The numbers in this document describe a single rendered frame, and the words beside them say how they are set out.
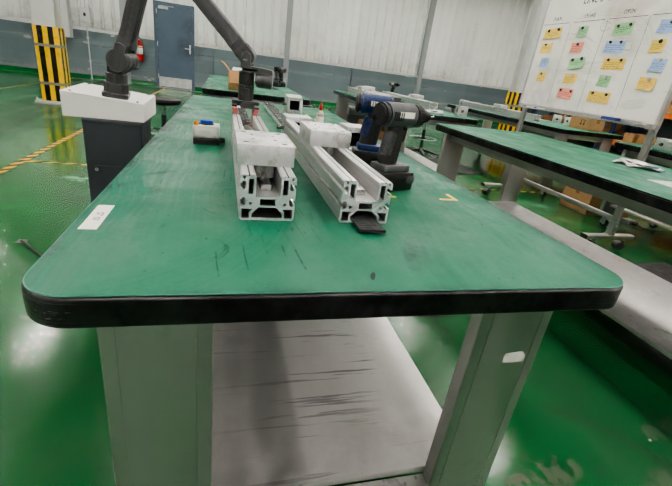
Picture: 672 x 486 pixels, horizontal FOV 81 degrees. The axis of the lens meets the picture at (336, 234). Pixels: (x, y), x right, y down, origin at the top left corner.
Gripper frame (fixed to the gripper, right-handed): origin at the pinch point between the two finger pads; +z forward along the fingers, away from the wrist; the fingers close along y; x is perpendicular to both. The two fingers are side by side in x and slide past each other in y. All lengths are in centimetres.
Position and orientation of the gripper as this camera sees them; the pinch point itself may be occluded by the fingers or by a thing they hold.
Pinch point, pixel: (244, 124)
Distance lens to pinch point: 166.5
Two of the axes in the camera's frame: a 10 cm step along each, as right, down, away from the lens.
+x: -2.7, -4.3, 8.6
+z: -1.4, 9.0, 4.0
